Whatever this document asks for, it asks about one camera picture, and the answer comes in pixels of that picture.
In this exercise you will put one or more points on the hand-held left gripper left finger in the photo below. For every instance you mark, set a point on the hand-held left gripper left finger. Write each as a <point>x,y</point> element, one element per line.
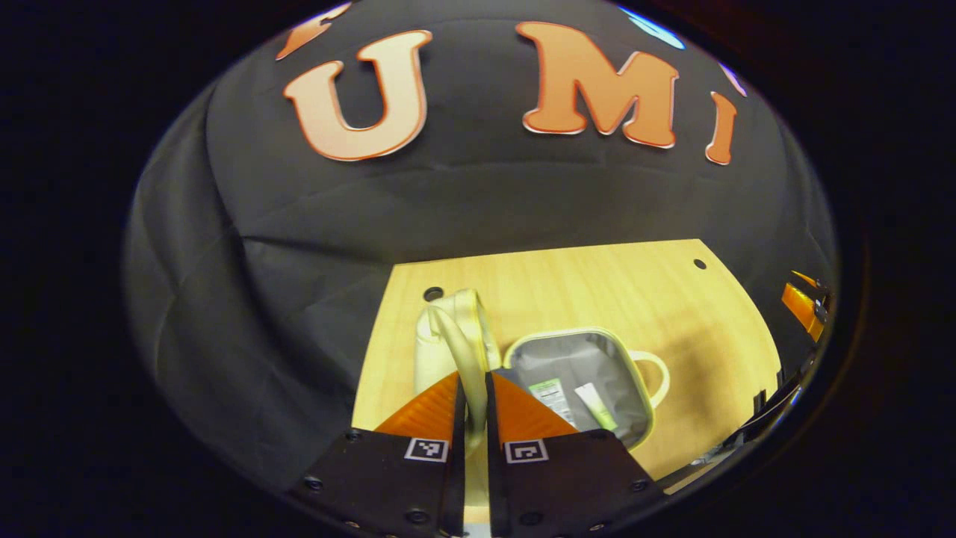
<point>454,463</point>

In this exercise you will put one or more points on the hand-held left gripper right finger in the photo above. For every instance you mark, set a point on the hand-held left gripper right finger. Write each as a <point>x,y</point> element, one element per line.
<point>497,463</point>

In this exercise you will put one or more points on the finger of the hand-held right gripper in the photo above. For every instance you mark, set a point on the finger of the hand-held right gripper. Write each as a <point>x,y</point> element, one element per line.
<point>801,310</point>
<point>810,282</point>

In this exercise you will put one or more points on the green skin care sachet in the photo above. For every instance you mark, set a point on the green skin care sachet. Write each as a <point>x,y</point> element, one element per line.
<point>551,396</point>

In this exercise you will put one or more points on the white tube with green cap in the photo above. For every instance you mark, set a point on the white tube with green cap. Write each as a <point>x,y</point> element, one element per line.
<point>594,403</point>

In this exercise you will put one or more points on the cream suitcase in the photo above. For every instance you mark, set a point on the cream suitcase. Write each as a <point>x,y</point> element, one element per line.
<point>582,366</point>

